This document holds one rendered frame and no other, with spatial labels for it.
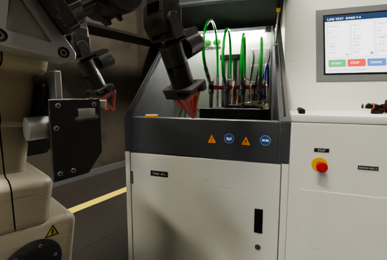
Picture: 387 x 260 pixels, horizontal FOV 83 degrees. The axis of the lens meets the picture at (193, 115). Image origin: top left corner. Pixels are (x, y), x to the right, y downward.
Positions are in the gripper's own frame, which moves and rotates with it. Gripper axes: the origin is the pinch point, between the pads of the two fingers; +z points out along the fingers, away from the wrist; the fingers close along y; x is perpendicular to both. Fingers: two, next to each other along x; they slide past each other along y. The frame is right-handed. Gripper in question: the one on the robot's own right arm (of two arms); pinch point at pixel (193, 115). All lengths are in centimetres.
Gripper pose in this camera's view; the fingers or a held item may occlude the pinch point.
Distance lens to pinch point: 60.4
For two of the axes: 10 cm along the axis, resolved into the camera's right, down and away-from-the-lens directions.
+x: -5.6, 5.2, -6.4
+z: 2.9, 8.5, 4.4
